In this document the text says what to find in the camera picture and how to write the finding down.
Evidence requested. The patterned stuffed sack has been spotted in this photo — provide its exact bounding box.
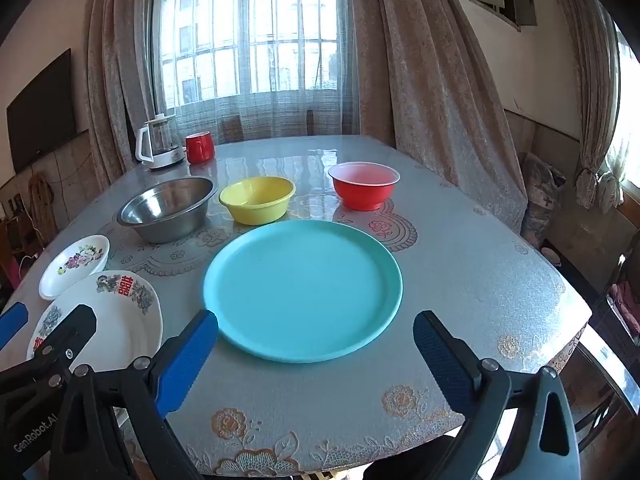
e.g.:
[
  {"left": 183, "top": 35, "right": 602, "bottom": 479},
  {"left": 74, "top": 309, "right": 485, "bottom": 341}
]
[{"left": 520, "top": 152, "right": 568, "bottom": 251}]

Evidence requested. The large white printed plate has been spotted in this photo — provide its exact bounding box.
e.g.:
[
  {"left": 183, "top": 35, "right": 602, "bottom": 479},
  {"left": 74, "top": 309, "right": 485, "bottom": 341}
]
[{"left": 26, "top": 270, "right": 164, "bottom": 376}]

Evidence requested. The yellow plastic bowl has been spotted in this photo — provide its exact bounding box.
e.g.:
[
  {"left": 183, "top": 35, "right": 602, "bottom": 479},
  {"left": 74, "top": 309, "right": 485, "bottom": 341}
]
[{"left": 218, "top": 176, "right": 296, "bottom": 226}]

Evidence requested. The red mug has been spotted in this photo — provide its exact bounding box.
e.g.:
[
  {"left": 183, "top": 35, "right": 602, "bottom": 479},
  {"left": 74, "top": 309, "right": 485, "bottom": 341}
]
[{"left": 185, "top": 131, "right": 216, "bottom": 164}]

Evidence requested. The black wall television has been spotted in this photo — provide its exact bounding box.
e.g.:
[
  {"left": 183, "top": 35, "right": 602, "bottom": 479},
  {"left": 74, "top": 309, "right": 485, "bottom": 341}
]
[{"left": 6, "top": 48, "right": 78, "bottom": 174}]

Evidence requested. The dark wooden chair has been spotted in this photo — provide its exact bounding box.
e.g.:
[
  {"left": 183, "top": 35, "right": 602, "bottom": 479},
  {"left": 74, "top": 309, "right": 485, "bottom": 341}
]
[{"left": 575, "top": 255, "right": 640, "bottom": 441}]

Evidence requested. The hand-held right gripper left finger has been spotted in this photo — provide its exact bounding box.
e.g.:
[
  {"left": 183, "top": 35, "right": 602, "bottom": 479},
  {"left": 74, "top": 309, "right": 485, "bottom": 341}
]
[{"left": 50, "top": 309, "right": 220, "bottom": 480}]

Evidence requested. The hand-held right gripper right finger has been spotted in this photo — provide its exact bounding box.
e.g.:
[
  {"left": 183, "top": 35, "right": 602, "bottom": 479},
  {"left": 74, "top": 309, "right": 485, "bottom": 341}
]
[{"left": 412, "top": 310, "right": 583, "bottom": 480}]

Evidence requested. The tan wicker object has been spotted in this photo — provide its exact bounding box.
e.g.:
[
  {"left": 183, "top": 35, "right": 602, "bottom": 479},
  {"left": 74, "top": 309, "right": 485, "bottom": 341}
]
[{"left": 27, "top": 172, "right": 51, "bottom": 213}]

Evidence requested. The white sheer curtain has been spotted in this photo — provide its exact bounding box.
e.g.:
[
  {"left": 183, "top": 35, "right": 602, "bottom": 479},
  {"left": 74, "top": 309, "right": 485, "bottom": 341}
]
[{"left": 150, "top": 0, "right": 361, "bottom": 143}]

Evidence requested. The white glass kettle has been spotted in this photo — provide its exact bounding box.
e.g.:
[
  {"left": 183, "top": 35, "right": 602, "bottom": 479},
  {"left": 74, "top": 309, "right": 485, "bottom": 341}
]
[{"left": 135, "top": 113, "right": 187, "bottom": 170}]

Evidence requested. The side window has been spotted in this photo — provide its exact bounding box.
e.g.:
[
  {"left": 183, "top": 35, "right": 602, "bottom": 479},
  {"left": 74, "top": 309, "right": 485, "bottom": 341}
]
[{"left": 605, "top": 25, "right": 640, "bottom": 201}]

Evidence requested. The beige patterned curtain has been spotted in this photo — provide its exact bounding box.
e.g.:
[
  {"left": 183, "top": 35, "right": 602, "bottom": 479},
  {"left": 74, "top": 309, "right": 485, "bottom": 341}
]
[
  {"left": 347, "top": 0, "right": 528, "bottom": 233},
  {"left": 82, "top": 0, "right": 156, "bottom": 193}
]

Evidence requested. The stainless steel bowl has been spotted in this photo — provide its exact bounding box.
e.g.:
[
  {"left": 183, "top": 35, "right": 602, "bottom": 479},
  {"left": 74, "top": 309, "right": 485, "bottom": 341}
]
[{"left": 116, "top": 176, "right": 220, "bottom": 244}]

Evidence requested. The barred window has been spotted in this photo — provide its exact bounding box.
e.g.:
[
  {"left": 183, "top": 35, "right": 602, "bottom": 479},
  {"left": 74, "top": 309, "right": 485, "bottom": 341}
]
[{"left": 145, "top": 0, "right": 351, "bottom": 111}]

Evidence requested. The teal round plate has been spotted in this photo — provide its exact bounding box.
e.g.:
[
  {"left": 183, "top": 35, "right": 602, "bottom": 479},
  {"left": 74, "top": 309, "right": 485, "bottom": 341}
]
[{"left": 202, "top": 219, "right": 404, "bottom": 364}]

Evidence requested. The tied beige curtain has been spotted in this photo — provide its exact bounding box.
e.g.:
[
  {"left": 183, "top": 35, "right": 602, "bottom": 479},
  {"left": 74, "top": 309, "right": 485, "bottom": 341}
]
[{"left": 545, "top": 0, "right": 626, "bottom": 211}]

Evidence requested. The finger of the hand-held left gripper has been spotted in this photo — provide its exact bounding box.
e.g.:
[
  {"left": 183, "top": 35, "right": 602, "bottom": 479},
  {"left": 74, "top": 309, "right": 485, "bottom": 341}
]
[
  {"left": 27, "top": 304, "right": 97, "bottom": 388},
  {"left": 0, "top": 302, "right": 29, "bottom": 352}
]

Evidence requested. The small white floral plate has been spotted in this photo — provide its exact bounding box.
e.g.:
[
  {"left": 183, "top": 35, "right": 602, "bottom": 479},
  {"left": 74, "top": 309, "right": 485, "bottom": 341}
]
[{"left": 38, "top": 234, "right": 111, "bottom": 302}]

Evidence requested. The red plastic bowl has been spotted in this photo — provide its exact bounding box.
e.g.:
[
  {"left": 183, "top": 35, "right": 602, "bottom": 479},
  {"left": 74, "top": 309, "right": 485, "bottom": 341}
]
[{"left": 328, "top": 161, "right": 401, "bottom": 212}]

